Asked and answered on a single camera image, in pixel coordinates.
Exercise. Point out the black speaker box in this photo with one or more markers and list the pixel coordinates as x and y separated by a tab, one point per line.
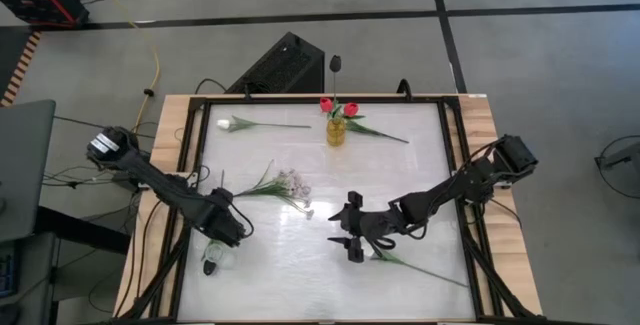
285	67

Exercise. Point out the yellow glass vase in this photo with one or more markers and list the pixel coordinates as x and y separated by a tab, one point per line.
336	135

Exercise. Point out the small white flower bunch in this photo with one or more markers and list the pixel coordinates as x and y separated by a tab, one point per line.
287	185

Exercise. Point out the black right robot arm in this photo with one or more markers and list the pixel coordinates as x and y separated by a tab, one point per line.
450	190

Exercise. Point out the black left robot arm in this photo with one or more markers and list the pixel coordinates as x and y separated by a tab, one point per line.
150	180

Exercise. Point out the clear glass vase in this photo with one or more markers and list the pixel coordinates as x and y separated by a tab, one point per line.
225	257

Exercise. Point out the dark keyboard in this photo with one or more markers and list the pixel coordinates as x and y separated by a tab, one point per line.
6	275

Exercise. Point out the red artificial tulip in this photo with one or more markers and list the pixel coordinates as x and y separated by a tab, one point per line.
326	104
351	110

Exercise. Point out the white artificial tulip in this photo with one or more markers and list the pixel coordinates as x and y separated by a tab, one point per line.
223	124
400	261

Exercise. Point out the black metal table frame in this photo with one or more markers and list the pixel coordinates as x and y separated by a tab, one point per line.
400	100

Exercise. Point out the white glossy work sheet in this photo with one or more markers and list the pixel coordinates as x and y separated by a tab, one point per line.
300	295

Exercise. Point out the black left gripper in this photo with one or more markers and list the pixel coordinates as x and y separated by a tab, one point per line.
220	217

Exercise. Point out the black desk base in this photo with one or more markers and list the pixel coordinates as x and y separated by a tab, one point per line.
80	230

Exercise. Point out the dark mat with striped edge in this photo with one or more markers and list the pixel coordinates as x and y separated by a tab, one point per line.
20	70

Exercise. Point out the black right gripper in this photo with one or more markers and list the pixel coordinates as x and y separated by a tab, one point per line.
375	227

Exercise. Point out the black artificial tulip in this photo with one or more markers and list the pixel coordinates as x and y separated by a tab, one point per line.
209	267
335	63

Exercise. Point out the gray desk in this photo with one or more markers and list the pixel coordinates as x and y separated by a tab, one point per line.
25	165

